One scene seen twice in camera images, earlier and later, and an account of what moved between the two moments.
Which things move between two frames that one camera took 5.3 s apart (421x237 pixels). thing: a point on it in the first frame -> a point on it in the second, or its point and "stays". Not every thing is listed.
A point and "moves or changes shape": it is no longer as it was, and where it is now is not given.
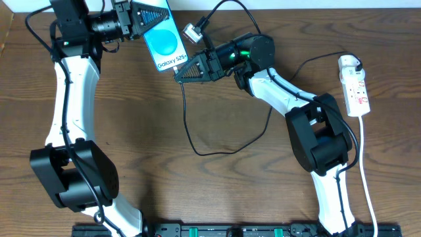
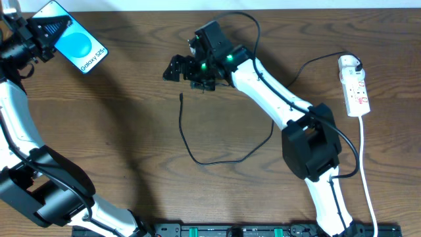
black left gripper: (124, 22) -> (36, 37)
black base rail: (241, 230) stays
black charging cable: (265, 121) -> (272, 121)
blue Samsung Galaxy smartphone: (165, 41) moves or changes shape
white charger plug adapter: (346, 68) stays
